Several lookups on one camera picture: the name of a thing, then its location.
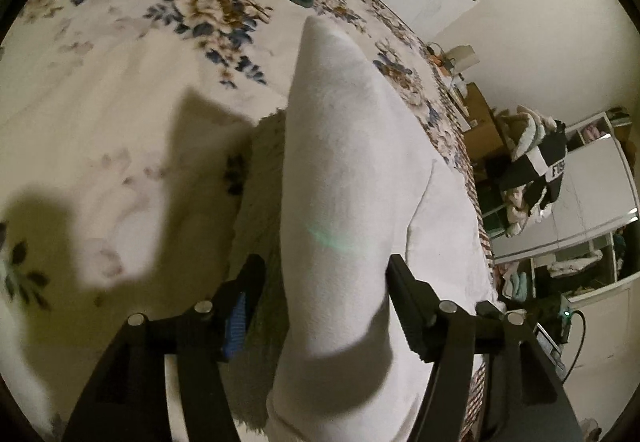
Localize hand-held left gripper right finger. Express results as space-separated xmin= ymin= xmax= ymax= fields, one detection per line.
xmin=386 ymin=254 xmax=583 ymax=442

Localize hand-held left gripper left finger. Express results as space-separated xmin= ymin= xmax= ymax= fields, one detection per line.
xmin=60 ymin=253 xmax=267 ymax=442

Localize white pants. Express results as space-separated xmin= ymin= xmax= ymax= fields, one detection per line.
xmin=265 ymin=16 xmax=501 ymax=442

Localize folded grey fleece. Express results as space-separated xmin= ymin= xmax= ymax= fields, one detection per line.
xmin=220 ymin=108 xmax=301 ymax=430

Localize black and white jacket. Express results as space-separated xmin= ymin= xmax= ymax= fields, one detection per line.
xmin=500 ymin=119 xmax=568 ymax=218

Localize large cardboard box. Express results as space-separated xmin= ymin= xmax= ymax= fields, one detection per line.
xmin=462 ymin=83 xmax=507 ymax=163

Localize white wardrobe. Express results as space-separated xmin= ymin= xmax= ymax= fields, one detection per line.
xmin=492 ymin=107 xmax=640 ymax=298

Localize white nightstand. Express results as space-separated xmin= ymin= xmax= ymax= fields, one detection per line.
xmin=427 ymin=69 xmax=473 ymax=133

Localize floral printed blanket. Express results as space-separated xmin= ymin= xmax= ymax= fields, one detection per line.
xmin=0 ymin=0 xmax=501 ymax=442

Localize white cylinder lamp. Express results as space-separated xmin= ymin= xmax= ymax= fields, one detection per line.
xmin=447 ymin=46 xmax=477 ymax=73

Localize black cable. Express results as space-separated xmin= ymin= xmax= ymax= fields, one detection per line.
xmin=562 ymin=309 xmax=590 ymax=375

